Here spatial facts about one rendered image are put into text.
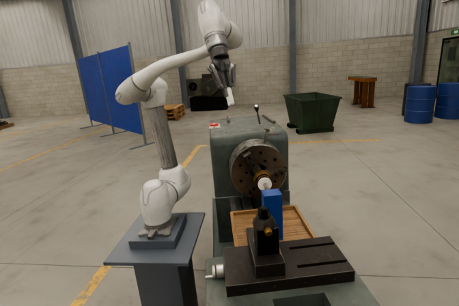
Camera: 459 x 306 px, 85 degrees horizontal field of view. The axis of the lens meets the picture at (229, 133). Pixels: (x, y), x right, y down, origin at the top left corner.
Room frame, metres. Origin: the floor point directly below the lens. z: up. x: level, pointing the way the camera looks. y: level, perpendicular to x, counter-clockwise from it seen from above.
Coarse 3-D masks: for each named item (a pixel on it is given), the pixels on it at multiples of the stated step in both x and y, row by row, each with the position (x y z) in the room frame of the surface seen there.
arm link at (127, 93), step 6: (126, 84) 1.25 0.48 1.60; (132, 84) 1.24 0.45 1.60; (120, 90) 1.27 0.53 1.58; (126, 90) 1.25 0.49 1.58; (132, 90) 1.24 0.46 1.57; (138, 90) 1.25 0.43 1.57; (150, 90) 1.36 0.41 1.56; (120, 96) 1.28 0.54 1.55; (126, 96) 1.26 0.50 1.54; (132, 96) 1.26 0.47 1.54; (138, 96) 1.28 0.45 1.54; (144, 96) 1.32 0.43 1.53; (120, 102) 1.30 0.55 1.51; (126, 102) 1.29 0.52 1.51; (132, 102) 1.31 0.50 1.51
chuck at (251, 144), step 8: (248, 144) 1.31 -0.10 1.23; (256, 144) 1.28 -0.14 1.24; (264, 144) 1.29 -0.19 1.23; (240, 152) 1.27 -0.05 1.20; (256, 152) 1.27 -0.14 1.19; (264, 152) 1.27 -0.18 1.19; (272, 152) 1.28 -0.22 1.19; (232, 160) 1.29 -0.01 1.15; (240, 160) 1.27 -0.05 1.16; (256, 160) 1.27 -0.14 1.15; (264, 160) 1.27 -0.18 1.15; (272, 160) 1.28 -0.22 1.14; (280, 160) 1.28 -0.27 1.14; (232, 168) 1.26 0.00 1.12; (240, 168) 1.27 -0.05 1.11; (248, 168) 1.27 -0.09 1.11; (232, 176) 1.26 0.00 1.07; (240, 176) 1.27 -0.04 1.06; (248, 176) 1.27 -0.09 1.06; (240, 184) 1.27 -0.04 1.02; (272, 184) 1.28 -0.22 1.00; (280, 184) 1.28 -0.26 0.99; (240, 192) 1.27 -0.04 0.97; (256, 192) 1.27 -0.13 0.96
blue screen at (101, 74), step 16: (128, 48) 5.76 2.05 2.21; (80, 64) 8.56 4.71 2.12; (96, 64) 7.42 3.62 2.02; (112, 64) 6.59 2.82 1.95; (128, 64) 5.89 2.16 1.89; (96, 80) 7.62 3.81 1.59; (112, 80) 6.73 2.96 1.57; (96, 96) 7.85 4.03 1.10; (112, 96) 6.89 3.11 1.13; (96, 112) 8.08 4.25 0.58; (112, 112) 7.06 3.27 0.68; (128, 112) 6.23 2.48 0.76; (80, 128) 8.42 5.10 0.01; (112, 128) 7.21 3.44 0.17; (128, 128) 6.37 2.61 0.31; (144, 128) 5.77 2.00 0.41; (144, 144) 5.75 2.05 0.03
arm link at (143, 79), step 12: (228, 36) 1.17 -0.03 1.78; (240, 36) 1.24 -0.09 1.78; (204, 48) 1.26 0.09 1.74; (228, 48) 1.24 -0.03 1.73; (168, 60) 1.22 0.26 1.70; (180, 60) 1.23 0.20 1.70; (192, 60) 1.26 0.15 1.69; (144, 72) 1.23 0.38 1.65; (156, 72) 1.22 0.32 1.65; (144, 84) 1.24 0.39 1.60
